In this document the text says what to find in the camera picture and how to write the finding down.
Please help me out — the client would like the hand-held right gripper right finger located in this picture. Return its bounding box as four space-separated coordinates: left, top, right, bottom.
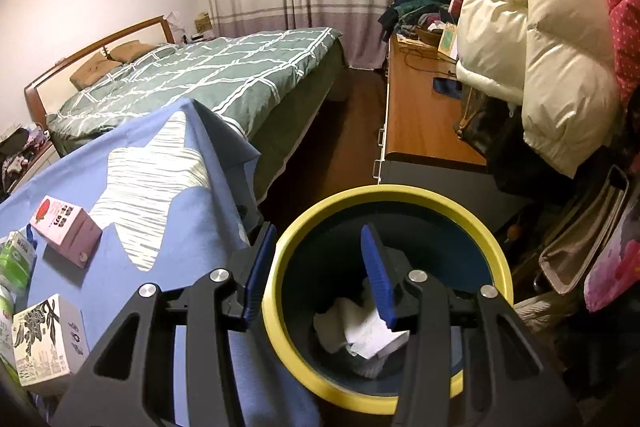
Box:
361 224 583 427

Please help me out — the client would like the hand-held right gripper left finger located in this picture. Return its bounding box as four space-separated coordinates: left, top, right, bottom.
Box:
52 223 278 427

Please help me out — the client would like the yellow rimmed blue bin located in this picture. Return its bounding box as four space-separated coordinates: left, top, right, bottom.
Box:
261 186 513 415

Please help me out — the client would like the white paper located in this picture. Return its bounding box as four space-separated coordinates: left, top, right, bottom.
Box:
312 277 413 378

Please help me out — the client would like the pink carton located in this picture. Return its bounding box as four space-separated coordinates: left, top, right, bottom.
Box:
29 196 103 267

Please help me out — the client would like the blue star tablecloth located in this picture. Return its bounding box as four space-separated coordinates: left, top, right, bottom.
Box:
0 97 321 427

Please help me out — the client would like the wooden bed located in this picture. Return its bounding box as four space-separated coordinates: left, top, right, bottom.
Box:
24 16 351 208

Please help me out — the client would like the wooden desk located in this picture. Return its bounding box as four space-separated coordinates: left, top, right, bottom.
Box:
372 34 488 188

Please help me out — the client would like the brown patterned handbag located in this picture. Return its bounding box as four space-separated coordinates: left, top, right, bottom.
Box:
455 94 501 158

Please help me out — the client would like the beige handbag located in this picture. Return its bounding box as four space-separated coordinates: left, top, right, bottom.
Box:
537 166 631 297

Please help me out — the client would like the blue pouch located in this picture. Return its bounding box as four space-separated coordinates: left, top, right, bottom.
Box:
432 77 463 98

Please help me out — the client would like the green checked duvet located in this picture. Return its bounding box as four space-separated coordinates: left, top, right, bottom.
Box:
46 27 343 140

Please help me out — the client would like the black white floral box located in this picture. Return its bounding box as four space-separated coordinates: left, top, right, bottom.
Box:
11 294 90 395

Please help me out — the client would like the pink floral bag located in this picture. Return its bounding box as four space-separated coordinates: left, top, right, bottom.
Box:
584 202 640 314

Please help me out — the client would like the white nightstand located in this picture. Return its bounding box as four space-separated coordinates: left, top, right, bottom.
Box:
10 142 58 192

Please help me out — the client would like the green white packet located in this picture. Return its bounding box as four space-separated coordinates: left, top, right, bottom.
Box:
0 231 37 303

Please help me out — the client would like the green white box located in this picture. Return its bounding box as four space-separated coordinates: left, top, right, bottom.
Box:
437 23 460 58

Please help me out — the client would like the brown pillow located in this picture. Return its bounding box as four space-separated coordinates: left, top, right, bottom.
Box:
70 54 123 90
109 41 156 62

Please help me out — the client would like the mixed clothes pile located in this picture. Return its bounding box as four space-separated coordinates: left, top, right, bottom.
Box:
377 0 458 42

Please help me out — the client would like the dark clothes pile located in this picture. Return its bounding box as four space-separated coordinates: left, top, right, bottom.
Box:
0 127 48 178

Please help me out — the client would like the cream puffer jacket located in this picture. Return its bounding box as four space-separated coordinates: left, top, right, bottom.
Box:
455 0 623 178

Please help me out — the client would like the red dotted jacket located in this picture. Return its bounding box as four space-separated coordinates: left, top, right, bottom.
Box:
575 0 640 112

